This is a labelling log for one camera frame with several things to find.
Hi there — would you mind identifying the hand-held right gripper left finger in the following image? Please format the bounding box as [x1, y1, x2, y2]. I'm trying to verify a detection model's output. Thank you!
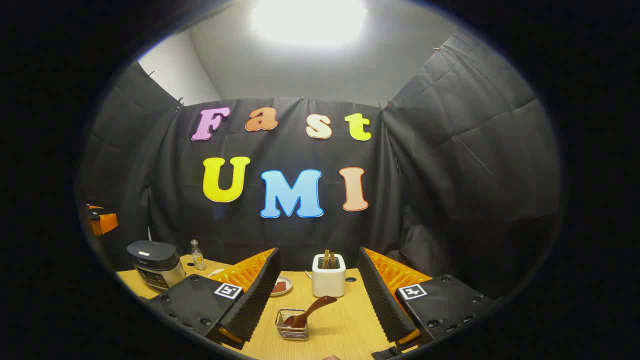
[146, 247, 282, 351]

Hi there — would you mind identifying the wire metal chopstick holder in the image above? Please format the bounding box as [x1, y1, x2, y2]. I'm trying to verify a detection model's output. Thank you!
[275, 308, 310, 342]

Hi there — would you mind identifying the brown wooden spoon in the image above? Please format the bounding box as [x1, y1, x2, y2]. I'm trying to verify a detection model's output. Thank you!
[283, 296, 338, 329]

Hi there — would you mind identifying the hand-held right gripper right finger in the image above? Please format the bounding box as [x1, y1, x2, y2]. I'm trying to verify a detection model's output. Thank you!
[357, 246, 501, 350]

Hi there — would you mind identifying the white toaster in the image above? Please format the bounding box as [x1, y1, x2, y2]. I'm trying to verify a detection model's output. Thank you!
[311, 253, 347, 298]

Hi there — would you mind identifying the white round plate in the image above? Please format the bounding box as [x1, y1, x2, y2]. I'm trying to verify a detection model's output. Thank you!
[269, 275, 293, 297]

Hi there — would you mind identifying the black silver rice cooker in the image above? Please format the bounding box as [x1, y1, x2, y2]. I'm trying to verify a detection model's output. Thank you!
[126, 240, 187, 292]

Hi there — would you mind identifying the small glass bottle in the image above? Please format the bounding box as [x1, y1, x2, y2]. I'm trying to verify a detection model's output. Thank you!
[190, 239, 206, 271]

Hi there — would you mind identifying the large ceiling light panel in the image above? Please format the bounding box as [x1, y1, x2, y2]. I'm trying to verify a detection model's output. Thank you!
[250, 0, 368, 48]

